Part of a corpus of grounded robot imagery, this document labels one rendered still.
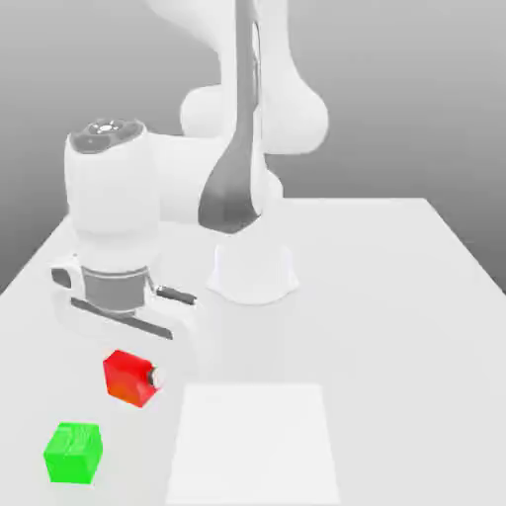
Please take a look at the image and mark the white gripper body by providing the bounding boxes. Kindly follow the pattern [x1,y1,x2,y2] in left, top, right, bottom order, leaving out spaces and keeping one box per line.
[51,287,202,360]

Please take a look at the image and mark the small green cube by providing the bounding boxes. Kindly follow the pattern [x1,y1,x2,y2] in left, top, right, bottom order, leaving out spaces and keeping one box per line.
[42,421,105,486]

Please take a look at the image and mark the small red cube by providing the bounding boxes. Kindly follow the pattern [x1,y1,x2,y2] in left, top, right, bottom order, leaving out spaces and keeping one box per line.
[101,348,164,409]

